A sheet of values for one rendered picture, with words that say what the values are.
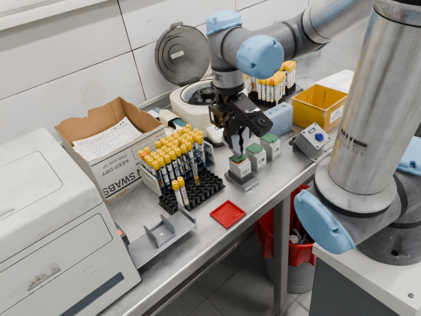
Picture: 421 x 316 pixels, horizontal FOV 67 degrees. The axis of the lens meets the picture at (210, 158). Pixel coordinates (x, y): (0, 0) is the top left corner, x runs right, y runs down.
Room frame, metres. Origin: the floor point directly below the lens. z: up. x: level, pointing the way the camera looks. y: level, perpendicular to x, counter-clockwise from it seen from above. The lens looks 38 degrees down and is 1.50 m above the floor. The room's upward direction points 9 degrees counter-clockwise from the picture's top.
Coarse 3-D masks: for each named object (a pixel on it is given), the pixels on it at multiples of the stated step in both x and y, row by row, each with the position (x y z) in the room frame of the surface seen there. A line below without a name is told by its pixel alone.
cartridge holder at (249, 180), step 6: (228, 174) 0.68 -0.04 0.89; (234, 174) 0.66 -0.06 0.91; (246, 174) 0.65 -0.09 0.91; (252, 174) 0.66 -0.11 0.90; (234, 180) 0.66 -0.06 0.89; (240, 180) 0.64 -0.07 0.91; (246, 180) 0.65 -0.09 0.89; (252, 180) 0.65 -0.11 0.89; (258, 180) 0.65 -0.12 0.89; (240, 186) 0.64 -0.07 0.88; (246, 186) 0.63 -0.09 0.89; (252, 186) 0.63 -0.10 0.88
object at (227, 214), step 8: (216, 208) 0.57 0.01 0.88; (224, 208) 0.57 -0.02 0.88; (232, 208) 0.57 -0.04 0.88; (240, 208) 0.56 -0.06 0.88; (216, 216) 0.55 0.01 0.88; (224, 216) 0.54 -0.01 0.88; (232, 216) 0.54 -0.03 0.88; (240, 216) 0.53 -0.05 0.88; (224, 224) 0.51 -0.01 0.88; (232, 224) 0.51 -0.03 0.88
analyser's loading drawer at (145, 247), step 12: (180, 216) 0.53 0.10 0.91; (192, 216) 0.51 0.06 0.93; (144, 228) 0.49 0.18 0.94; (156, 228) 0.51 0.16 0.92; (168, 228) 0.50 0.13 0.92; (180, 228) 0.50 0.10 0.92; (144, 240) 0.48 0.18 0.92; (156, 240) 0.45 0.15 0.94; (168, 240) 0.46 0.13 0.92; (132, 252) 0.45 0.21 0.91; (144, 252) 0.44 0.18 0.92; (156, 252) 0.44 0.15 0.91
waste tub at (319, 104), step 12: (300, 96) 0.94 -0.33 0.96; (312, 96) 0.98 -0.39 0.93; (324, 96) 0.95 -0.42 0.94; (336, 96) 0.92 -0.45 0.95; (300, 108) 0.89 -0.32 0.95; (312, 108) 0.85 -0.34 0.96; (324, 108) 0.95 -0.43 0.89; (336, 108) 0.84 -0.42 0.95; (300, 120) 0.88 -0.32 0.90; (312, 120) 0.85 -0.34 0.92; (324, 120) 0.81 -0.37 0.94; (336, 120) 0.85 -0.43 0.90
